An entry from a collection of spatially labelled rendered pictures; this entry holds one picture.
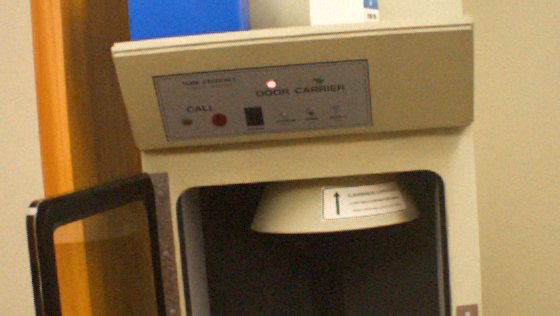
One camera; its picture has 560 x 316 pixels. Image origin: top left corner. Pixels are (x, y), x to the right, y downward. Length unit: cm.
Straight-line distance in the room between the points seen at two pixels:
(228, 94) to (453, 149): 23
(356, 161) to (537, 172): 49
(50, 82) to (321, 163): 27
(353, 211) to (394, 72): 17
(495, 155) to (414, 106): 50
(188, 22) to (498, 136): 64
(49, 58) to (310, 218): 30
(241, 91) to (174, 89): 6
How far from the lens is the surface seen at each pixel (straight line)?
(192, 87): 116
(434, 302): 139
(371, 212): 126
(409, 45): 113
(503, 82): 167
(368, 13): 115
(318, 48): 112
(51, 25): 117
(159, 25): 113
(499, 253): 168
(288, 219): 127
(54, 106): 117
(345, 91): 116
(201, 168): 124
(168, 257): 125
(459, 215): 124
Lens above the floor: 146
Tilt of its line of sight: 3 degrees down
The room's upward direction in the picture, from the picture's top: 4 degrees counter-clockwise
